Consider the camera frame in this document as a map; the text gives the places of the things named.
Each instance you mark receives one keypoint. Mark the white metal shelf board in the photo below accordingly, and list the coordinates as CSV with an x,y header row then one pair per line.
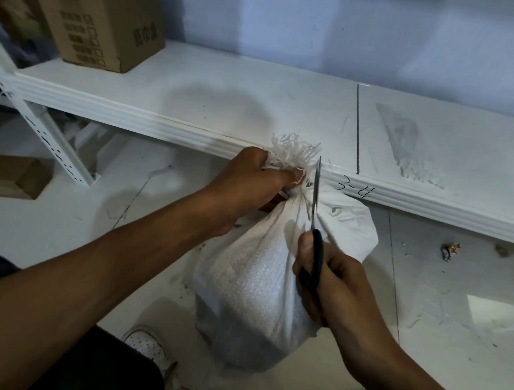
x,y
249,103

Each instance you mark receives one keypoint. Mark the person's right hand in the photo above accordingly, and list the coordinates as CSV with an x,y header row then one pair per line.
x,y
347,295

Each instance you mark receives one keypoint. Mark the white woven sack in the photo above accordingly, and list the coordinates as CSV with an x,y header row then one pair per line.
x,y
251,284

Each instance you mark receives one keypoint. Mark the crumpled gold wrapper scrap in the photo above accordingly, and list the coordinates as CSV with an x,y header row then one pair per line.
x,y
451,251

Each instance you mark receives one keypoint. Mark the person's right thumb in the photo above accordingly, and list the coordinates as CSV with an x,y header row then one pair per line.
x,y
304,251

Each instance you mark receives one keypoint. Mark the white perforated shelf upright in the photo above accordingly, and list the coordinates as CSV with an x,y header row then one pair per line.
x,y
37,130

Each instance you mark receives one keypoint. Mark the person's white left shoe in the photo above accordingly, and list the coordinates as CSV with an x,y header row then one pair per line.
x,y
150,344

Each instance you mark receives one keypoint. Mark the person's left fingers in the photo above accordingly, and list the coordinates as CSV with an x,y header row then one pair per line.
x,y
285,177

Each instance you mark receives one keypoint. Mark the small plain cardboard box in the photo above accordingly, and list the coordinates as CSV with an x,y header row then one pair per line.
x,y
9,176

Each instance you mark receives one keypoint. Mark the person's left forearm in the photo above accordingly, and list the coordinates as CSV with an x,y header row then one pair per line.
x,y
89,284

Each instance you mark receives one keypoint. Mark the person's dark trousers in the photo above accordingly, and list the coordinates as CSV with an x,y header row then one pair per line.
x,y
103,369

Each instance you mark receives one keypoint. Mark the person's left hand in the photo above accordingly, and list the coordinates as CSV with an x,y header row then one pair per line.
x,y
239,186

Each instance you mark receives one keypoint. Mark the large printed cardboard box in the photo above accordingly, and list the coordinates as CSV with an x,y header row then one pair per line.
x,y
105,27

